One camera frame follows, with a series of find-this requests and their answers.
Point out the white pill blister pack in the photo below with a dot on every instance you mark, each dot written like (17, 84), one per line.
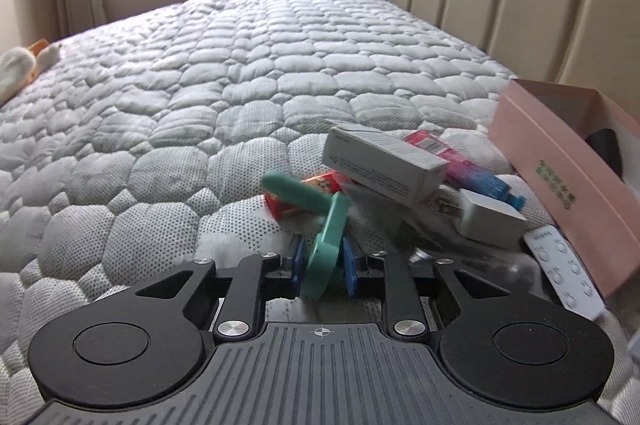
(566, 273)

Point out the grey cardboard carton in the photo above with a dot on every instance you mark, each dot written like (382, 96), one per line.
(384, 165)

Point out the pink cardboard box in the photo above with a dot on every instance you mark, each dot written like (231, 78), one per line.
(555, 165)

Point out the teal plastic hook tool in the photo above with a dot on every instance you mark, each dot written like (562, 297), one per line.
(325, 239)

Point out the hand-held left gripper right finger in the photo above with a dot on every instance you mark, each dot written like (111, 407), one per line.
(350, 269)

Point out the small red box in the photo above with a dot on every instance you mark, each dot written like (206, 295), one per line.
(283, 204)

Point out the black rounded object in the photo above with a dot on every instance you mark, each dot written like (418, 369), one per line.
(606, 150)

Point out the white quilted mattress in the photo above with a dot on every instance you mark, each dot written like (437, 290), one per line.
(200, 115)

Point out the red and blue toothpaste tube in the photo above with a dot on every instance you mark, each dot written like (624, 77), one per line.
(470, 174)

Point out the white and orange plush toy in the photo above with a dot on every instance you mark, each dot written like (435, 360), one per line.
(20, 67)

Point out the white charger adapter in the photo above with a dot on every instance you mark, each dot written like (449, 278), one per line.
(483, 218)

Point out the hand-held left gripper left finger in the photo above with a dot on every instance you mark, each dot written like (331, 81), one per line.
(298, 263)

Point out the clear plastic bag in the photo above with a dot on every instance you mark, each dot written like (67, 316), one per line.
(450, 250)

